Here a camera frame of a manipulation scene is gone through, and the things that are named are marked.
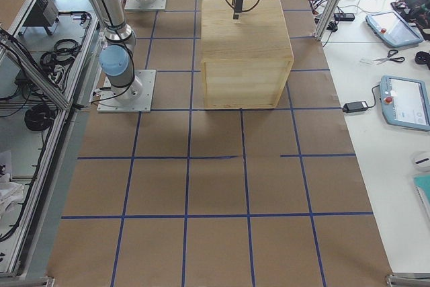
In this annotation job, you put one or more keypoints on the light wooden drawer cabinet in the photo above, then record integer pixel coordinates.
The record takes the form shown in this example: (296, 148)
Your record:
(246, 61)

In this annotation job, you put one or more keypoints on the far blue teach pendant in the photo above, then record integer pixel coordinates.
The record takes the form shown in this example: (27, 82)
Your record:
(392, 29)

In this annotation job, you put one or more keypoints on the blue teach pendant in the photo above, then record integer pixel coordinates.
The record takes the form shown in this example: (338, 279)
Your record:
(404, 102)
(392, 29)

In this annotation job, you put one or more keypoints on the black power adapter brick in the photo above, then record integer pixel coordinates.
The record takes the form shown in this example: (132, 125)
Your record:
(355, 106)

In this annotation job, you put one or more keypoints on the grey control box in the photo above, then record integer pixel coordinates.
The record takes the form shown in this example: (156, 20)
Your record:
(44, 14)

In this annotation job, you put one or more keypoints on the near blue teach pendant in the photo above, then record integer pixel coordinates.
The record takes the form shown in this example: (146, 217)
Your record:
(404, 102)

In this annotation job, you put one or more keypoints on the brown paper mat blue grid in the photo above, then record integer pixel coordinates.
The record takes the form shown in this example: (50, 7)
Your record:
(182, 196)

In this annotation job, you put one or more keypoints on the white round device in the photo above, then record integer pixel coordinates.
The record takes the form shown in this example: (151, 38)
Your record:
(421, 160)

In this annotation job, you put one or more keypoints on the teal notebook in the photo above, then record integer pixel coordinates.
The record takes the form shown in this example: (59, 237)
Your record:
(421, 183)

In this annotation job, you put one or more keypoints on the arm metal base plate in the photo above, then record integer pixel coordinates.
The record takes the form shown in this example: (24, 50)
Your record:
(145, 5)
(137, 98)

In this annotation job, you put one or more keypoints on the black handled scissors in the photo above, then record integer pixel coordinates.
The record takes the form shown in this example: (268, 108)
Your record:
(391, 56)

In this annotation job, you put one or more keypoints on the aluminium frame rail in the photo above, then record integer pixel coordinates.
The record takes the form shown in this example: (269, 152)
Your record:
(39, 78)

